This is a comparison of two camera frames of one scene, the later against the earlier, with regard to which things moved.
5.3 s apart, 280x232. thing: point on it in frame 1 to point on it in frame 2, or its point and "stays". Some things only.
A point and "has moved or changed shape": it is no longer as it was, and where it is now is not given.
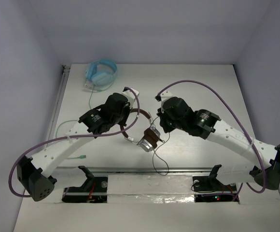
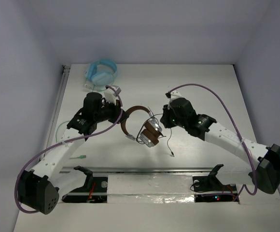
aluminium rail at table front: [225, 169] stays
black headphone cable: [153, 157] to [168, 140]
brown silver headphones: [151, 136] has moved or changed shape
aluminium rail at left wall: [58, 102] stays
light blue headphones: [101, 78] stays
